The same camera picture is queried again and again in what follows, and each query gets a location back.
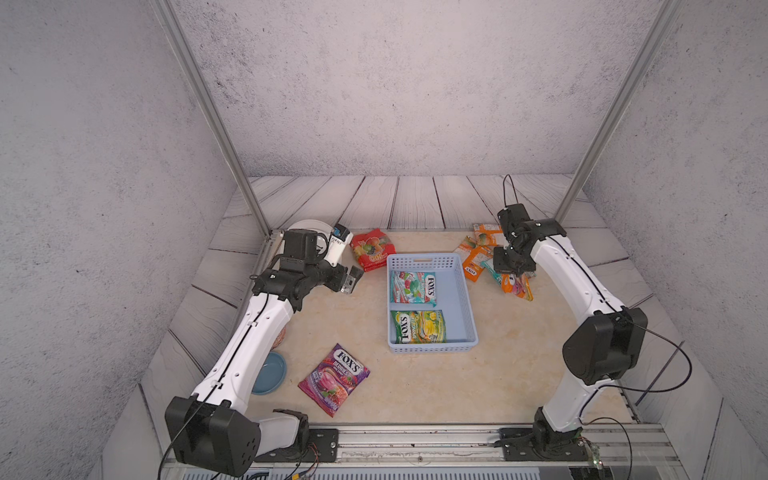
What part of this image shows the orange multicolour Fox's candy bag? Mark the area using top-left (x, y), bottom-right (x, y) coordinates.
top-left (501, 272), bottom-right (534, 301)

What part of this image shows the teal red Fox's candy bag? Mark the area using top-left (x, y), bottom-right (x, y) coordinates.
top-left (390, 271), bottom-right (437, 306)

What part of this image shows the green yellow Fox's candy bag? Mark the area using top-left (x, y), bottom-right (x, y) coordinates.
top-left (391, 310), bottom-right (447, 344)

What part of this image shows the light blue plastic basket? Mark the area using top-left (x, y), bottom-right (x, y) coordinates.
top-left (387, 253), bottom-right (478, 354)

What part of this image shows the teal white candy bag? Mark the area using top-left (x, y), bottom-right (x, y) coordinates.
top-left (481, 259), bottom-right (503, 284)

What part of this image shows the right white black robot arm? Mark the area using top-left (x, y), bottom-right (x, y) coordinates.
top-left (493, 204), bottom-right (648, 454)

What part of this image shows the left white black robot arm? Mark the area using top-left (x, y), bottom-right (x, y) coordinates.
top-left (163, 220), bottom-right (363, 477)

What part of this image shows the orange candy bag far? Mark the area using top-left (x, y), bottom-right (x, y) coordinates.
top-left (473, 223), bottom-right (506, 247)

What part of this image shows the white plate stack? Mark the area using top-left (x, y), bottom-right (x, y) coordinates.
top-left (287, 219), bottom-right (334, 236)

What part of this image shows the orange candy bag near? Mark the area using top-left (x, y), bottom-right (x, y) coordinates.
top-left (454, 236), bottom-right (493, 282)

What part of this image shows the purple Fox's candy bag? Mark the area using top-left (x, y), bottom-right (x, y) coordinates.
top-left (298, 344), bottom-right (370, 418)

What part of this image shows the blue small plate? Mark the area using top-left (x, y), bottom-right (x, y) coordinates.
top-left (251, 351), bottom-right (287, 396)

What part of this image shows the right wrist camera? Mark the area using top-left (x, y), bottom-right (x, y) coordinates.
top-left (497, 203), bottom-right (531, 238)

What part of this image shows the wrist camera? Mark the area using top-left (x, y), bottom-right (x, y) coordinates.
top-left (497, 203), bottom-right (531, 238)
top-left (324, 223), bottom-right (353, 267)

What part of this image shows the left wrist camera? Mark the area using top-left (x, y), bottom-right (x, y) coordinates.
top-left (324, 223), bottom-right (353, 267)

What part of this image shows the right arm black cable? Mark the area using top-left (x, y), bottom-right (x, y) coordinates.
top-left (501, 173), bottom-right (694, 480)

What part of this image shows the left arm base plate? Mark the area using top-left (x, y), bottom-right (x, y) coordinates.
top-left (254, 428), bottom-right (339, 464)

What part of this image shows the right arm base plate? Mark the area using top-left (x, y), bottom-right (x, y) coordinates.
top-left (493, 427), bottom-right (589, 462)

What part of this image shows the aluminium front rail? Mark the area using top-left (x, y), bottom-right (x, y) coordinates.
top-left (243, 420), bottom-right (688, 479)

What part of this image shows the right aluminium frame post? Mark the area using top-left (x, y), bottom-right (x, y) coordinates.
top-left (554, 0), bottom-right (682, 224)

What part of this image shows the aluminium frame post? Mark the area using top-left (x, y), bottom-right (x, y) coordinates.
top-left (554, 0), bottom-right (682, 224)
top-left (152, 0), bottom-right (271, 236)

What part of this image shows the left aluminium frame post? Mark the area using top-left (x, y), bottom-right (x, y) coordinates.
top-left (152, 0), bottom-right (271, 236)

